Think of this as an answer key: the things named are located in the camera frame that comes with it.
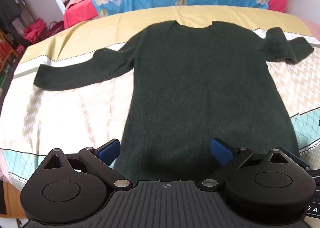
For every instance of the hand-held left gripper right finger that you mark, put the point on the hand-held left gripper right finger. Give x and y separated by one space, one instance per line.
221 151

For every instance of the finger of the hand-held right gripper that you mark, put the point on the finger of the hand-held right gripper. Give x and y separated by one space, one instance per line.
297 155

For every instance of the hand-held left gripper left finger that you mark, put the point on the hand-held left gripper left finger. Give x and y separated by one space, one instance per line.
110 150

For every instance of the dark green sweater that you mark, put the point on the dark green sweater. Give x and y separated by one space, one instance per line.
195 87

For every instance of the dark hanging clothes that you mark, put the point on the dark hanging clothes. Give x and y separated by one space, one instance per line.
10 5

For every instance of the yellow beige patterned bedspread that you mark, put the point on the yellow beige patterned bedspread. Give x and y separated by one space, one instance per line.
75 108

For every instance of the pink sheet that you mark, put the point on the pink sheet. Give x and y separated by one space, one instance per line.
311 27

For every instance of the pink bags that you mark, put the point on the pink bags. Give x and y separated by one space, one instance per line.
35 30

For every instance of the wooden bed frame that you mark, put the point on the wooden bed frame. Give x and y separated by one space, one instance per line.
12 200

